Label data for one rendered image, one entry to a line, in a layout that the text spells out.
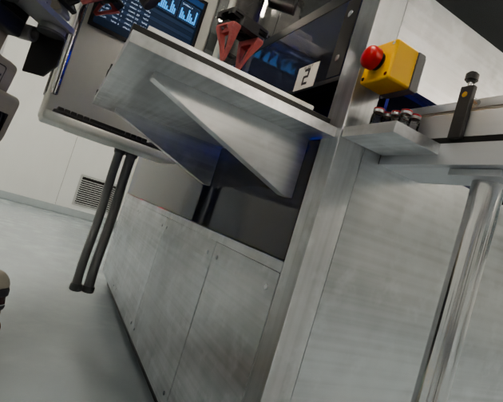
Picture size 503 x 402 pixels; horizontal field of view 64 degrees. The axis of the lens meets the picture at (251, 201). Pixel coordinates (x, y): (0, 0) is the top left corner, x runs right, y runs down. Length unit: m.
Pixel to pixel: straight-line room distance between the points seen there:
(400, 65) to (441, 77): 0.23
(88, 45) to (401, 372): 1.44
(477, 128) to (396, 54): 0.18
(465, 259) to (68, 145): 5.80
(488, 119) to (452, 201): 0.33
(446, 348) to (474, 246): 0.16
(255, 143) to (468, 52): 0.53
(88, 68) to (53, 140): 4.57
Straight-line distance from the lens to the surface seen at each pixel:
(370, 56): 0.76
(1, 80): 1.34
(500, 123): 0.71
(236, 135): 0.78
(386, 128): 0.69
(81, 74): 1.65
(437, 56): 0.99
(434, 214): 0.97
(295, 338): 0.80
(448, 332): 0.72
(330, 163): 0.77
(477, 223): 0.72
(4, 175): 6.21
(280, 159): 0.82
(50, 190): 6.19
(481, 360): 1.22
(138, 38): 0.67
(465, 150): 0.73
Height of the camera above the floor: 0.66
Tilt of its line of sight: 3 degrees up
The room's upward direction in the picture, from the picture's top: 17 degrees clockwise
